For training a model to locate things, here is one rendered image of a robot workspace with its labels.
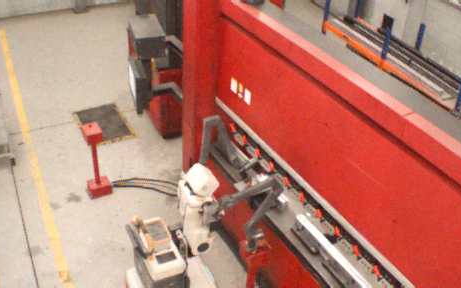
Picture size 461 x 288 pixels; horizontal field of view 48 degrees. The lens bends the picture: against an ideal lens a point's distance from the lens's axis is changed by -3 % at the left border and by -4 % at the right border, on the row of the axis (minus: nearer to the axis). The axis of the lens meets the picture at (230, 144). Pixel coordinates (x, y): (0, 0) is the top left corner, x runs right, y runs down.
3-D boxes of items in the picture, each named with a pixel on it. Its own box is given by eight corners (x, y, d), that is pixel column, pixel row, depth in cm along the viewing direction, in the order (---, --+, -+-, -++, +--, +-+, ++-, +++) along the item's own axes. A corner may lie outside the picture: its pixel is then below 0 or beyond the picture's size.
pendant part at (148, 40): (131, 98, 511) (126, 15, 462) (156, 95, 517) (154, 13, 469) (139, 126, 471) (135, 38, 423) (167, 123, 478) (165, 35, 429)
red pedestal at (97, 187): (84, 189, 566) (75, 124, 518) (106, 182, 577) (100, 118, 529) (90, 200, 552) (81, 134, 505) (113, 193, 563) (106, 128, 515)
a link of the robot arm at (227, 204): (275, 170, 380) (279, 175, 371) (281, 186, 385) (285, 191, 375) (218, 197, 377) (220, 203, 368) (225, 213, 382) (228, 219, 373)
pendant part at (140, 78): (129, 90, 496) (127, 55, 475) (142, 88, 499) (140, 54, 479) (136, 114, 461) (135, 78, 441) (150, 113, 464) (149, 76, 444)
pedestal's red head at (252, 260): (238, 252, 414) (240, 235, 404) (256, 246, 420) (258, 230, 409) (249, 270, 399) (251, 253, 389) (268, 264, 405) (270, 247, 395)
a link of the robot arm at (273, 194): (275, 180, 383) (279, 186, 373) (281, 184, 385) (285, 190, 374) (240, 228, 388) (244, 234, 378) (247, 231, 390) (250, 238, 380)
